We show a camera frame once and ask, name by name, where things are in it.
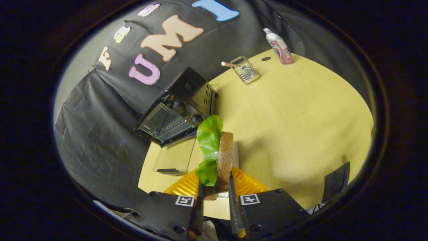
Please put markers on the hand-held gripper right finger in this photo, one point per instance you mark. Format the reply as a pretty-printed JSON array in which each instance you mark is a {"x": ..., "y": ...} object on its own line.
[{"x": 234, "y": 207}]

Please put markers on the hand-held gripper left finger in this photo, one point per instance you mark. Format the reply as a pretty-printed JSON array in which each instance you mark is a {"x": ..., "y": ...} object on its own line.
[{"x": 200, "y": 207}]

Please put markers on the lettuce and brown bread sandwich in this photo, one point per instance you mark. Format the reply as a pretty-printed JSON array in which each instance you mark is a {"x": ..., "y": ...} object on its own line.
[{"x": 224, "y": 157}]

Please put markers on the black toaster oven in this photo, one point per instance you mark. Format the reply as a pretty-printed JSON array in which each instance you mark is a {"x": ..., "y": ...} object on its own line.
[{"x": 182, "y": 100}]

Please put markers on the black chair back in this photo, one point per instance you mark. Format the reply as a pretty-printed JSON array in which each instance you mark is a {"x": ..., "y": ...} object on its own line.
[{"x": 336, "y": 182}]

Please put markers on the black backdrop cloth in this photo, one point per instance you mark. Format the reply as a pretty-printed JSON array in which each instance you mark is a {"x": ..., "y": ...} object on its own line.
[{"x": 100, "y": 134}]

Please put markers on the clear glass holder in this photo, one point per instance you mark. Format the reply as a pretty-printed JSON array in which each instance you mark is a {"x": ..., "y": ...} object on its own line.
[{"x": 246, "y": 72}]

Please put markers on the wooden stick with white tip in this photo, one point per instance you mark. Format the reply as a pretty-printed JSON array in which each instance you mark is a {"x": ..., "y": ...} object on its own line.
[{"x": 228, "y": 64}]

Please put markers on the pink bottle with white cap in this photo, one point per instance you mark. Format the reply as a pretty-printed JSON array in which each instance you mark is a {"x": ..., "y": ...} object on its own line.
[{"x": 280, "y": 48}]

